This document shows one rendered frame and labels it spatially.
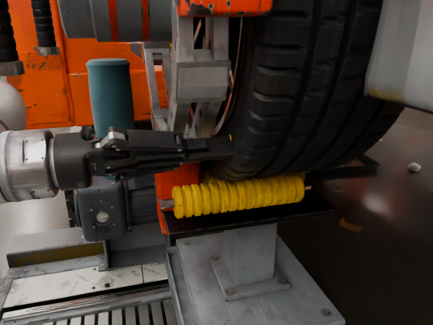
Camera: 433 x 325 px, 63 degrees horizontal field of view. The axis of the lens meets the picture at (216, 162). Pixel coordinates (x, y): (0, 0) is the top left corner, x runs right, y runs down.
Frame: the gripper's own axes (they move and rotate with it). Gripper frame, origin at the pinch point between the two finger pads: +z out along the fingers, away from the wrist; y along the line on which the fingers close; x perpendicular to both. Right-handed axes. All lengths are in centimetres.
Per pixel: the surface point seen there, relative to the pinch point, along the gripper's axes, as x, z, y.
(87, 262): 1, -27, -80
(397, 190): 18, 124, -108
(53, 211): 34, -46, -125
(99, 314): -16, -23, -66
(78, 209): 11, -26, -54
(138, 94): 43, -6, -48
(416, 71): -7.8, 10.5, 26.7
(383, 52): -4.2, 10.5, 24.7
